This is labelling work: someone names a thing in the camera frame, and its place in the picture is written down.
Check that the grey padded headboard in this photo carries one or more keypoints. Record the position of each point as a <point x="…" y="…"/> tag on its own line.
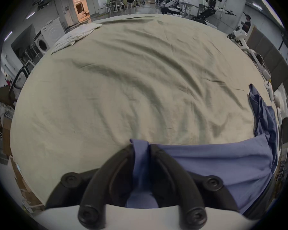
<point x="278" y="66"/>

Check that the white washing machine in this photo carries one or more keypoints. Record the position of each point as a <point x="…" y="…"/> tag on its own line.
<point x="53" y="31"/>
<point x="42" y="44"/>

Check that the white black humanoid robot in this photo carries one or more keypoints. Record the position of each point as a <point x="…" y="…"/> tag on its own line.
<point x="174" y="0"/>
<point x="212" y="2"/>

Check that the black frame chair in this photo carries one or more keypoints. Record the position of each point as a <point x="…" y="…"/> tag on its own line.
<point x="18" y="78"/>

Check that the white cloth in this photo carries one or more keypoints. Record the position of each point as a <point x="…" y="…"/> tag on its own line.
<point x="72" y="36"/>

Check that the white hand controller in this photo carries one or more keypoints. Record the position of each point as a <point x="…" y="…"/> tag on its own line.
<point x="269" y="90"/>

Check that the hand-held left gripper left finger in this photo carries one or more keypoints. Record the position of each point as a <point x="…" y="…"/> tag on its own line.
<point x="98" y="186"/>

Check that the spare hand-held gripper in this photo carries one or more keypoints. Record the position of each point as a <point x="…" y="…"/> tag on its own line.
<point x="239" y="36"/>

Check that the bed with beige sheet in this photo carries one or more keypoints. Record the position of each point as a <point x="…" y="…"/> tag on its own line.
<point x="134" y="85"/>

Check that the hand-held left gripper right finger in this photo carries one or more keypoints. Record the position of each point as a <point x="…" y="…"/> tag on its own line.
<point x="176" y="183"/>

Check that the white plastic bag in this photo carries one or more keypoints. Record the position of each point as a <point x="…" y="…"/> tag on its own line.
<point x="282" y="102"/>

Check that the blue shirt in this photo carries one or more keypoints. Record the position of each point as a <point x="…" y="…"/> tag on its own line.
<point x="218" y="162"/>

